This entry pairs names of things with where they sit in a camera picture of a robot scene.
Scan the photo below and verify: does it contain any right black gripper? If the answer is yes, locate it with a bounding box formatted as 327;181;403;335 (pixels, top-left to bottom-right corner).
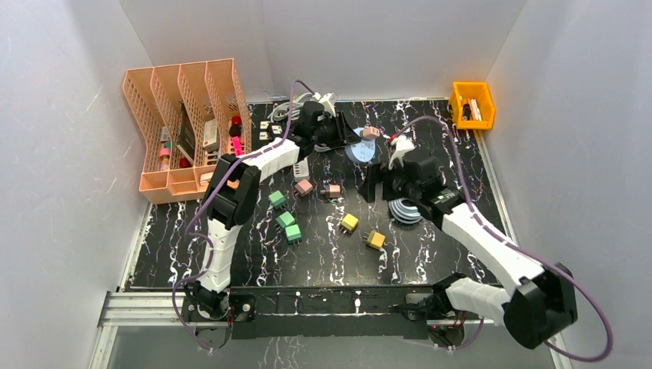
358;161;421;203

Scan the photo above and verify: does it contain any light blue cable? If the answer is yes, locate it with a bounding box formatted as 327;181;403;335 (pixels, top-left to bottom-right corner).
388;198;424;226

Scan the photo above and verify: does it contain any round blue socket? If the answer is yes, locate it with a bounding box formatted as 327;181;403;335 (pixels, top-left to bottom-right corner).
344;128;376;164

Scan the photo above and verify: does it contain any pink plug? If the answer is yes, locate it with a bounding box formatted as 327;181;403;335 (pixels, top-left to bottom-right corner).
361;127;381;141
320;184;341;200

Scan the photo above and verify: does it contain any pink plug adapter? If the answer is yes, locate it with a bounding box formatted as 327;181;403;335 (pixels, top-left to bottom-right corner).
294;179;314;198

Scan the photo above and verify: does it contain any yellow plug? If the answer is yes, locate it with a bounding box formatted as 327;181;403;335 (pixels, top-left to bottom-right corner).
363;231;386;251

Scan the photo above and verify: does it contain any yellow plug adapter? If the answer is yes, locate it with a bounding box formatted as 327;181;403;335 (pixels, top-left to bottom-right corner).
339;213;359;234

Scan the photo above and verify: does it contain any green plug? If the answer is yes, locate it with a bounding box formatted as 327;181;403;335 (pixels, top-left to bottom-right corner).
268;190;288;209

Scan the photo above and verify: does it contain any green plug adapter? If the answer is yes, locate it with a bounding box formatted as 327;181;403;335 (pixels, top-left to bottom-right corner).
275;211;296;230
284;224;303;244

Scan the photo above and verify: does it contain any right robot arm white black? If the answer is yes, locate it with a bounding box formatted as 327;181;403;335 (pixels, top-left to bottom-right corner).
358;157;577;349

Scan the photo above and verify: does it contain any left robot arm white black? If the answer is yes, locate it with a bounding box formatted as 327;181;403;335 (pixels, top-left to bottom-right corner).
184;101;361;320

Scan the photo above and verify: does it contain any magenta item in tray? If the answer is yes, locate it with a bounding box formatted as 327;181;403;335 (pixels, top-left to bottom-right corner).
231;135;245;157

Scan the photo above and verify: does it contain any orange storage bin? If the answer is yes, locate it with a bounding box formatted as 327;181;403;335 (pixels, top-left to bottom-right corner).
448;81;496;131

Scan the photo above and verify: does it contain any pink file rack organizer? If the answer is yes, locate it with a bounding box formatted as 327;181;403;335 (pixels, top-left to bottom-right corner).
122;58;253;204

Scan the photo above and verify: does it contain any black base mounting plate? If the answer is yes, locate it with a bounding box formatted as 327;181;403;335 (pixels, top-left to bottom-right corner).
181;284;485;350

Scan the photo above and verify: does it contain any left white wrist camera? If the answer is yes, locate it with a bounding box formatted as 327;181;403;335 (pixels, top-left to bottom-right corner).
313;92;338;117

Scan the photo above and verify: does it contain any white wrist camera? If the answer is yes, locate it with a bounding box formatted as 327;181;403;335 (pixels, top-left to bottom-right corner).
313;92;338;117
388;135;415;171

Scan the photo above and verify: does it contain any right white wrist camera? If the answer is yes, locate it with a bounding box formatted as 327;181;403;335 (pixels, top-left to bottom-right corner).
388;135;415;171

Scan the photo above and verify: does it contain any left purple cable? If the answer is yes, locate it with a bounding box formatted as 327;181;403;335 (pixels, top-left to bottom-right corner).
171;79;317;352

